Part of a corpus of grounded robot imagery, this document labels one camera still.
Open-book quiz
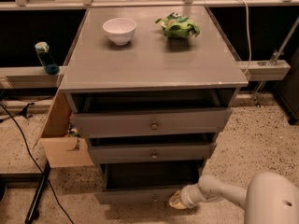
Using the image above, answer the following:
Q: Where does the grey bottom drawer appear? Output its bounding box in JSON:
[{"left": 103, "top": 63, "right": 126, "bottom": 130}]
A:
[{"left": 95, "top": 160, "right": 205, "bottom": 204}]

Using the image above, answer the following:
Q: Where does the grey drawer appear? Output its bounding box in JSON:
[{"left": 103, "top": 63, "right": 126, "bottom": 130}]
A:
[
  {"left": 95, "top": 160, "right": 205, "bottom": 204},
  {"left": 88, "top": 142, "right": 217, "bottom": 164},
  {"left": 73, "top": 108, "right": 232, "bottom": 138}
]

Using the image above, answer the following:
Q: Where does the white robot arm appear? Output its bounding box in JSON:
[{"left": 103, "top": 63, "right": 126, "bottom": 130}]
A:
[{"left": 169, "top": 172, "right": 299, "bottom": 224}]

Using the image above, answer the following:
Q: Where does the grey middle drawer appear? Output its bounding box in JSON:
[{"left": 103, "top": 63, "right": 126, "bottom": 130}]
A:
[{"left": 88, "top": 142, "right": 217, "bottom": 164}]

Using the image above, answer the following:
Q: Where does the grey top drawer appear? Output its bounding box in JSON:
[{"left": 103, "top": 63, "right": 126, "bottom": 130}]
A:
[{"left": 73, "top": 108, "right": 232, "bottom": 138}]

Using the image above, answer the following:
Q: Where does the grey drawer cabinet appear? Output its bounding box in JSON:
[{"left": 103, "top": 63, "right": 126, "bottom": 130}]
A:
[{"left": 59, "top": 5, "right": 249, "bottom": 173}]

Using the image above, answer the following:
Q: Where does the cardboard box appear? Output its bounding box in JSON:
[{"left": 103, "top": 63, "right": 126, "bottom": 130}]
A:
[{"left": 38, "top": 92, "right": 93, "bottom": 168}]

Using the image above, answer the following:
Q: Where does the black bar on floor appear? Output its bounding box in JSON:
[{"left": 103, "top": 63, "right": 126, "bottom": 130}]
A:
[{"left": 25, "top": 162, "right": 50, "bottom": 224}]

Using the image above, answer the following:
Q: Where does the dark cabinet at right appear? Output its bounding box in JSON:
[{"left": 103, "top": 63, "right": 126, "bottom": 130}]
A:
[{"left": 276, "top": 48, "right": 299, "bottom": 125}]

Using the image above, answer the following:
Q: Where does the green chip bag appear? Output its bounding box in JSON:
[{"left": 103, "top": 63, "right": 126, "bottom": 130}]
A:
[{"left": 156, "top": 12, "right": 200, "bottom": 38}]

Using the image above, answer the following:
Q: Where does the white bowl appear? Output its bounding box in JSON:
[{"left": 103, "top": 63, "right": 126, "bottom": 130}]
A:
[{"left": 103, "top": 18, "right": 136, "bottom": 46}]

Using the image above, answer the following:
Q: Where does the metal rail frame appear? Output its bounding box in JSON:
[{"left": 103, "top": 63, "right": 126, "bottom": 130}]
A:
[{"left": 0, "top": 0, "right": 299, "bottom": 91}]

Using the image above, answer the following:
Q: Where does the black floor cable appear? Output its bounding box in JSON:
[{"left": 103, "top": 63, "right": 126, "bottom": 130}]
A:
[{"left": 0, "top": 100, "right": 75, "bottom": 224}]

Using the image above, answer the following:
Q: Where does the white hanging cable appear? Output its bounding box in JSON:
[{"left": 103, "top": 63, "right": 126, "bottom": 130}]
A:
[{"left": 230, "top": 0, "right": 252, "bottom": 77}]

